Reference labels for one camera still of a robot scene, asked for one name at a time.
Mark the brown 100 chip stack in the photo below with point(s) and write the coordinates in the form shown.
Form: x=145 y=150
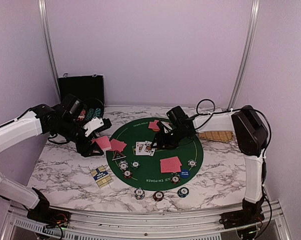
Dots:
x=158 y=196

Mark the red card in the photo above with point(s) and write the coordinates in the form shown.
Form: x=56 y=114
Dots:
x=169 y=167

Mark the teal 50 chips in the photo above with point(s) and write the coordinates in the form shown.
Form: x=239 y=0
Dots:
x=135 y=164

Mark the blue texas holdem card box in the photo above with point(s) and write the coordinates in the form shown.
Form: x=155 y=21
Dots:
x=101 y=176

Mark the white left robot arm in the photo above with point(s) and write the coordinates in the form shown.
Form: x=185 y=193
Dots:
x=22 y=140

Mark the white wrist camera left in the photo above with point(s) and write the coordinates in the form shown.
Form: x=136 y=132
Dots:
x=93 y=125

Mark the red backed card deck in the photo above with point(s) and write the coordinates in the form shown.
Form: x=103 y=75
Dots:
x=103 y=142

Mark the blue small blind button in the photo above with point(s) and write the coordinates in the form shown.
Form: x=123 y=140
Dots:
x=184 y=173

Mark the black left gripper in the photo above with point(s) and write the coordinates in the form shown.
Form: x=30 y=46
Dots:
x=86 y=151

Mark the green round poker mat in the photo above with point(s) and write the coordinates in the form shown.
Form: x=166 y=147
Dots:
x=148 y=176

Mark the black triangular all-in marker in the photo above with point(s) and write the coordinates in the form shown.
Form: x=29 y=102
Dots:
x=118 y=156

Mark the blue tan 10 chip stack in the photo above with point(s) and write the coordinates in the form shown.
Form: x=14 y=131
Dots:
x=139 y=193

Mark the blue white chip mat edge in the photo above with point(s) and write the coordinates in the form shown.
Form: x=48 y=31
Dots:
x=192 y=163

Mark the king of diamonds card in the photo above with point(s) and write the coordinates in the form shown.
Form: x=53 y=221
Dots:
x=139 y=146

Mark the black poker chip case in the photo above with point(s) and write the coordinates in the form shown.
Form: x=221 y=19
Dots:
x=88 y=88

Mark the red card being dealt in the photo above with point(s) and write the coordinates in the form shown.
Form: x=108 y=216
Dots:
x=171 y=160

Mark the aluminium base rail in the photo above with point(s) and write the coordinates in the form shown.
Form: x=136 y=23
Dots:
x=184 y=225

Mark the aluminium frame post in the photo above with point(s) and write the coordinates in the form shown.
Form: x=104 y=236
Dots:
x=249 y=41
x=47 y=38

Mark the teal 50 chip row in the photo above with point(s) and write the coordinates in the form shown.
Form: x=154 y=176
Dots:
x=97 y=113

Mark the dark green chip row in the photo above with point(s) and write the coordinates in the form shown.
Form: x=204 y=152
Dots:
x=90 y=114

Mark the teal 50 chip stack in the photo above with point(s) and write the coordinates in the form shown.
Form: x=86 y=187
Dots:
x=183 y=192

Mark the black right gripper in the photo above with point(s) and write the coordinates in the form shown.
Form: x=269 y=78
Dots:
x=162 y=141

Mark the blue tan chips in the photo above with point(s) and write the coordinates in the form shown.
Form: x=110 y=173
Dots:
x=123 y=165

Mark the left aluminium frame post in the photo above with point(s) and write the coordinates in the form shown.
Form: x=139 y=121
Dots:
x=47 y=38

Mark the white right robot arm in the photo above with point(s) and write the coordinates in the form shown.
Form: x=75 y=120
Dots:
x=253 y=135

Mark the brown 100 chips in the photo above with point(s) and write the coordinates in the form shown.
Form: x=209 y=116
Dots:
x=127 y=174

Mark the right aluminium frame post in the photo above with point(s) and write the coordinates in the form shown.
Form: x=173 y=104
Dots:
x=249 y=41

